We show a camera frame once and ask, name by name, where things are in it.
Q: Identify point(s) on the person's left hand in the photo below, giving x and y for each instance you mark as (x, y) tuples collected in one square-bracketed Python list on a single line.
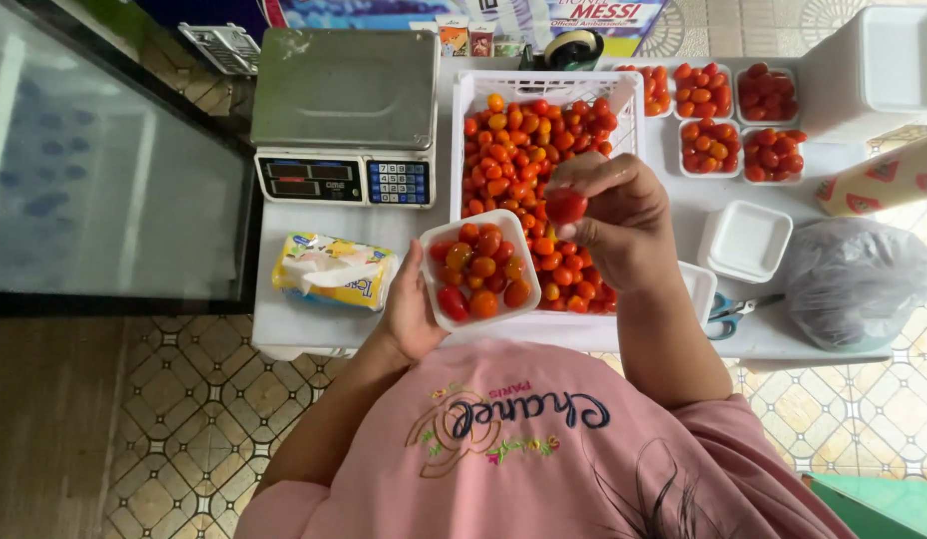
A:
[(407, 314)]

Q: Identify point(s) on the person's right hand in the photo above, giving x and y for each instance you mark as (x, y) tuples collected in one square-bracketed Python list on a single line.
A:
[(632, 224)]

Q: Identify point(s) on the single red tomato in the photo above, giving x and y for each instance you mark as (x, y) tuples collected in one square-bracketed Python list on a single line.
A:
[(565, 206)]

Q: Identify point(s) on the white foam tray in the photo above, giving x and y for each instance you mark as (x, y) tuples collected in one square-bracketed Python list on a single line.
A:
[(699, 288), (748, 180), (433, 247), (677, 114), (667, 112), (739, 118), (684, 172)]

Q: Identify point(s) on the yellow tissue pack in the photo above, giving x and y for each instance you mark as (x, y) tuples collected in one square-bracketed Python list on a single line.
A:
[(332, 273)]

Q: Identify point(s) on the small heap of cherry tomatoes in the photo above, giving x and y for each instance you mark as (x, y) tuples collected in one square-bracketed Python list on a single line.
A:
[(709, 146), (654, 90), (482, 269), (703, 90), (772, 153), (766, 93)]

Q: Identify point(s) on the short stack of foam trays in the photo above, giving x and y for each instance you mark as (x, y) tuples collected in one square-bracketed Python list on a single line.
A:
[(746, 239)]

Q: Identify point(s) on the large heap of cherry tomatoes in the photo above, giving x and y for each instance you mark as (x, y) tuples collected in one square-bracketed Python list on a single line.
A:
[(512, 157)]

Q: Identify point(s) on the black tape dispenser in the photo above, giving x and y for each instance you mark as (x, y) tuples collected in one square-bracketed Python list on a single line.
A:
[(574, 49)]

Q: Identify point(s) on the pink shirt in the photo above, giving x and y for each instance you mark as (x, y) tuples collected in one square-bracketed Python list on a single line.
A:
[(523, 464)]

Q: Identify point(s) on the green small carton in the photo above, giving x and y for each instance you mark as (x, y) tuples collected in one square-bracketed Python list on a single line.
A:
[(508, 46)]

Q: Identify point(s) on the white plastic crate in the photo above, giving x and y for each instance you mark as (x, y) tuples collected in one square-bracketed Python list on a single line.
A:
[(463, 86)]

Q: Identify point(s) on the digital weighing scale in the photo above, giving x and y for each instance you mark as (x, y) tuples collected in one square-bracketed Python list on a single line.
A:
[(344, 97)]

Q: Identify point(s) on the grey plastic bag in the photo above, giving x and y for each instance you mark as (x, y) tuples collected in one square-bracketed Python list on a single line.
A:
[(856, 284)]

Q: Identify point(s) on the brown small carton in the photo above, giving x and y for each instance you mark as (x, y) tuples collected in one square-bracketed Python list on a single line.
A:
[(481, 40)]

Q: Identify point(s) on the patterned wrap roll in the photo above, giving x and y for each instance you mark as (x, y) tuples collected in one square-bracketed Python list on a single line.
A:
[(882, 180)]

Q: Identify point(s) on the orange small carton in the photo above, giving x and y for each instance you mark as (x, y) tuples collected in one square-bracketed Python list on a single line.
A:
[(453, 37)]

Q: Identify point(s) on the tall stack of foam trays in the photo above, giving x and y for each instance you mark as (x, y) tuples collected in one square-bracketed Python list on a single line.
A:
[(871, 71)]

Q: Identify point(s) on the printed poster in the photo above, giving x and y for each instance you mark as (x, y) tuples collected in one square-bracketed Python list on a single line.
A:
[(374, 13)]

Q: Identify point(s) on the glass top freezer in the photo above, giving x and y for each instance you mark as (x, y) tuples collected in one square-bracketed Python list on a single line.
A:
[(104, 165)]

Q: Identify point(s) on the green furniture edge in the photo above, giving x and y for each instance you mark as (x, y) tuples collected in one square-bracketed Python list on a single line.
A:
[(882, 509)]

